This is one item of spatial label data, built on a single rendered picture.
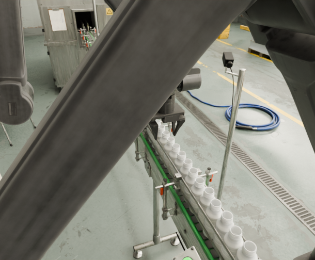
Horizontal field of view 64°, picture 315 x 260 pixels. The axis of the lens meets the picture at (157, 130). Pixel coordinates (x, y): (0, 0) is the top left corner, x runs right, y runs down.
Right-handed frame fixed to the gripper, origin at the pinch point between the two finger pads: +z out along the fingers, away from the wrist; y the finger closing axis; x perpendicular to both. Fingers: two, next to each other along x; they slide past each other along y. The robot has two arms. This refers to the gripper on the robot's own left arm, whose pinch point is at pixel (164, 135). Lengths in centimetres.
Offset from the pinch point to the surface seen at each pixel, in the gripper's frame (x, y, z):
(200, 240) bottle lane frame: 13.8, -9.2, 40.2
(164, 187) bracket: -8.1, -3.4, 31.5
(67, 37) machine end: -388, 17, 50
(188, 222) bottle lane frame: 4.6, -8.9, 41.2
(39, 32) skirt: -936, 96, 138
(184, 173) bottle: -9.3, -12.6, 28.2
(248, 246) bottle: 28.6, -15.9, 25.6
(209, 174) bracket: -8.0, -24.3, 31.3
